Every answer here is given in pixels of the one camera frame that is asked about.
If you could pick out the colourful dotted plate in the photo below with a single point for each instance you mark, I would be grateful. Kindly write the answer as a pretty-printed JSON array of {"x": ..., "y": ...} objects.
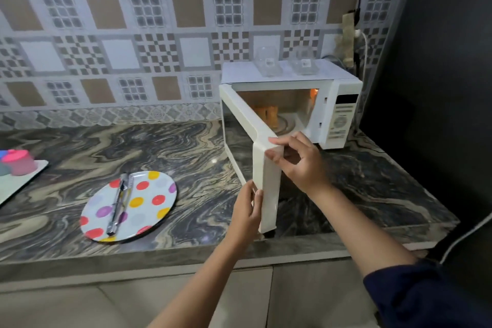
[{"x": 150, "y": 216}]

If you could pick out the beige kitchen base cabinets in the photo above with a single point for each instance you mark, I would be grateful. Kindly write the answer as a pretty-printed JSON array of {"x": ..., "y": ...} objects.
[{"x": 115, "y": 301}]

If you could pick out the person's right forearm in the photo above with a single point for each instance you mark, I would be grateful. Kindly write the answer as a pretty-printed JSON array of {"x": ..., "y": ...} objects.
[{"x": 361, "y": 231}]

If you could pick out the metal tongs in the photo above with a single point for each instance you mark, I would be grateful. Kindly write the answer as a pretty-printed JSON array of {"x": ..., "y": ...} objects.
[{"x": 117, "y": 212}]

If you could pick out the stainless steel double-door fridge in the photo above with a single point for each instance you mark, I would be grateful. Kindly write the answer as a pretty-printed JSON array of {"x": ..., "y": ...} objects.
[{"x": 442, "y": 89}]

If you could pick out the beige socket adapter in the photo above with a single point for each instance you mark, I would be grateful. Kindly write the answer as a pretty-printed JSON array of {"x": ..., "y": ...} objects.
[{"x": 348, "y": 39}]

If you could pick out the white microwave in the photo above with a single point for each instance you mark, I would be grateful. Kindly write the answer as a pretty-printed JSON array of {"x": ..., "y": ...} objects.
[{"x": 236, "y": 74}]

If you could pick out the person's left forearm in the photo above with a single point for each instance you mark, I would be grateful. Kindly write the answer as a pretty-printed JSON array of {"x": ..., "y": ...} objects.
[{"x": 200, "y": 285}]

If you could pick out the clear plastic container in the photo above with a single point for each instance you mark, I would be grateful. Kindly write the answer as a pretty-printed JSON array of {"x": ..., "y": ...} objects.
[
  {"x": 268, "y": 64},
  {"x": 304, "y": 63}
]

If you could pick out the person's right hand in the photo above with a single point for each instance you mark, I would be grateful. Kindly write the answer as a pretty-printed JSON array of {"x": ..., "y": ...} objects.
[{"x": 307, "y": 170}]

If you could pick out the pale rectangular tray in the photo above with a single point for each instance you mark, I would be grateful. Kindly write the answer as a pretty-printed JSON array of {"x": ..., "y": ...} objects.
[{"x": 19, "y": 185}]

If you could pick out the blue lidded container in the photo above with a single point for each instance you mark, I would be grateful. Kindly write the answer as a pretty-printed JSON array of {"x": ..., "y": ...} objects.
[{"x": 3, "y": 154}]

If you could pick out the dark blue sleeve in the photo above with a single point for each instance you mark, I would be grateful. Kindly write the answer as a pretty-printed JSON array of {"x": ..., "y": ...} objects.
[{"x": 423, "y": 297}]

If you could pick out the pink lidded container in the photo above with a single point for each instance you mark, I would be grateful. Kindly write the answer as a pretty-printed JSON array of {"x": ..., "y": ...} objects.
[{"x": 19, "y": 164}]

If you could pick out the white microwave door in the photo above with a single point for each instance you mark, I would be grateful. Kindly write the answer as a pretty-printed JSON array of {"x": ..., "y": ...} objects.
[{"x": 265, "y": 181}]

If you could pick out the person's left hand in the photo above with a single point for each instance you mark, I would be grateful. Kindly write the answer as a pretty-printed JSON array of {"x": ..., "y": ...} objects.
[{"x": 246, "y": 216}]

